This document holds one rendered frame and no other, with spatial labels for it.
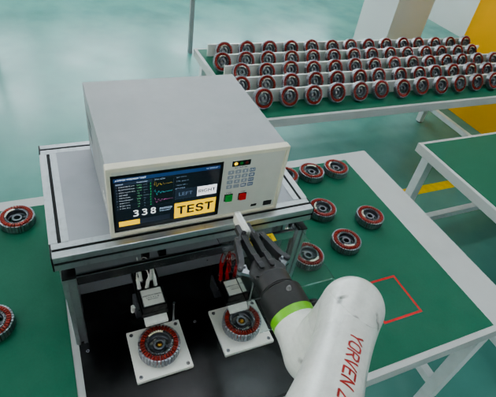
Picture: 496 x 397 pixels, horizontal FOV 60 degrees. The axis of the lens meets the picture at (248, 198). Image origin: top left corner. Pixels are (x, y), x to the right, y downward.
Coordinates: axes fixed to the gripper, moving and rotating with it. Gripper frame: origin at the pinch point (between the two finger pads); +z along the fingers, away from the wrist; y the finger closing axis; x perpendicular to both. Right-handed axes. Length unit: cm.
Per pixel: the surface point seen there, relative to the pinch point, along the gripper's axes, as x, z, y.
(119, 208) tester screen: 3.1, 9.6, -26.3
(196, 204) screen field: 0.2, 9.6, -8.1
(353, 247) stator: -39, 14, 56
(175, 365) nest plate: -39.5, -9.0, -17.5
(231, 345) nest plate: -39.5, -8.1, -1.3
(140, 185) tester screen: 8.8, 9.6, -21.5
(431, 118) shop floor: -117, 193, 294
